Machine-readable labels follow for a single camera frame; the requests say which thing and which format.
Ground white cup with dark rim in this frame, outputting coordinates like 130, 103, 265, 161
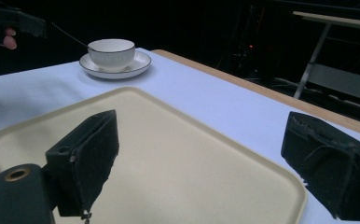
87, 38, 136, 70

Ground white saucer with dark rim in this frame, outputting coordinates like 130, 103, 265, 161
78, 50, 152, 80

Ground thin dark spoon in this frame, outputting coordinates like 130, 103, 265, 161
51, 21, 91, 49

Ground metal-framed side table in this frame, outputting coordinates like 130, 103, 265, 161
292, 10, 360, 105

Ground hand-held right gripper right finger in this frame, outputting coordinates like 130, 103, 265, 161
280, 110, 360, 222

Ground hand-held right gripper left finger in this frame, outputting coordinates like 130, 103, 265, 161
45, 108, 120, 217

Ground beige plastic tray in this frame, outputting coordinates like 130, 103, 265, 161
0, 86, 308, 224

